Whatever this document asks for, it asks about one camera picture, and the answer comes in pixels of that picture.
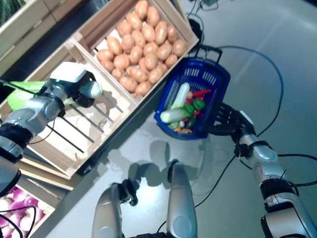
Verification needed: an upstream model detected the brown potato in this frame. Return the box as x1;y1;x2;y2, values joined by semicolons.
96;49;115;62
135;81;152;96
135;0;149;20
172;39;188;57

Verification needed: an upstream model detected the wooden crate pale slat floor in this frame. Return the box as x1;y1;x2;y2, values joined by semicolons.
0;37;138;178

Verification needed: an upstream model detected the silver robot leg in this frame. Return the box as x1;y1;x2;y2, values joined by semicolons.
165;160;199;238
91;179;138;238

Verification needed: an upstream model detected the wooden vegetable display shelf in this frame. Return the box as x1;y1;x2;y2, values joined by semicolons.
0;0;201;191

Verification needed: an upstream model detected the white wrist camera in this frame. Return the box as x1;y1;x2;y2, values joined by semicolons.
239;111;255;126
49;61;87;84

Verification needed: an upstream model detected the silver right robot leg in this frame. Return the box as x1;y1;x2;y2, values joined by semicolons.
165;160;199;238

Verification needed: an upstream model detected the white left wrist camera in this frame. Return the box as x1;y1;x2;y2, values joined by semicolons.
49;61;87;84

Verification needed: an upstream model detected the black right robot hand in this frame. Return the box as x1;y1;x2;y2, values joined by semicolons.
209;102;256;139

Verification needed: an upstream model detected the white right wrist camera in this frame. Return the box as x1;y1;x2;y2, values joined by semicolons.
239;111;255;126

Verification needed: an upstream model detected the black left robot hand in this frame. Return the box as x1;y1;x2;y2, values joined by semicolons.
63;70;100;109

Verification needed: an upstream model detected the wooden crate with potatoes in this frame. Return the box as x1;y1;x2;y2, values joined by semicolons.
71;0;200;102

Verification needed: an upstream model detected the black floor cable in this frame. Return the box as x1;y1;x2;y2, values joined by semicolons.
188;12;284;214

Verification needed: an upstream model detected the silver left robot leg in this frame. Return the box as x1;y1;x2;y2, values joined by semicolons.
91;179;138;238

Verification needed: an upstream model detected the wooden crate with turnips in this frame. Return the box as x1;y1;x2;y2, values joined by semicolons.
0;183;56;238

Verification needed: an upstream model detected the blue plastic shopping basket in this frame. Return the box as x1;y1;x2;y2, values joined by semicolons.
153;44;231;140

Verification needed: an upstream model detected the red chili pepper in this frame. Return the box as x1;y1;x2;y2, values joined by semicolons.
192;89;212;98

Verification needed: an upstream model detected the pale napa cabbage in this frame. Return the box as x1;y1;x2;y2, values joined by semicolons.
170;82;191;110

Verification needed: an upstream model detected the purple white turnip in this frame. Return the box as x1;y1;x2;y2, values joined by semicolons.
11;189;28;202

